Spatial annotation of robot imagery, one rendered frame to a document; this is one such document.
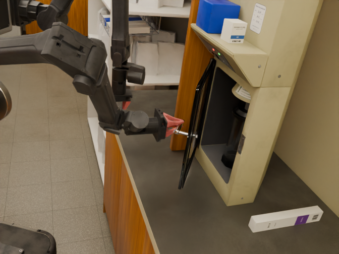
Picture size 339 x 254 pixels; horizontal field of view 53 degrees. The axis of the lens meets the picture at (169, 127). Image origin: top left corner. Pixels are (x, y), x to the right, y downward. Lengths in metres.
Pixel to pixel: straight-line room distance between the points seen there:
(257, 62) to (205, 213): 0.55
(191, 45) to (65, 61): 0.68
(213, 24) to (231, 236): 0.68
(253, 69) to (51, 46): 0.55
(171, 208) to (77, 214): 1.38
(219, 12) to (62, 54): 0.56
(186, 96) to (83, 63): 0.72
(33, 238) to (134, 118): 1.22
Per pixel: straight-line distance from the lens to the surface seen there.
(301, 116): 1.56
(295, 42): 1.04
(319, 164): 1.50
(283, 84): 1.08
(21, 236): 2.10
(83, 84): 0.74
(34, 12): 1.41
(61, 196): 2.66
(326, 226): 1.37
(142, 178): 1.32
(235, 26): 1.03
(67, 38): 0.73
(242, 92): 1.16
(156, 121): 1.12
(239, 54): 0.96
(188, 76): 1.34
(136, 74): 1.31
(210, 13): 1.10
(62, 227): 2.44
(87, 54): 0.74
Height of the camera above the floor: 1.77
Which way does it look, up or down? 30 degrees down
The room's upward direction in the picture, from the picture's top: 8 degrees clockwise
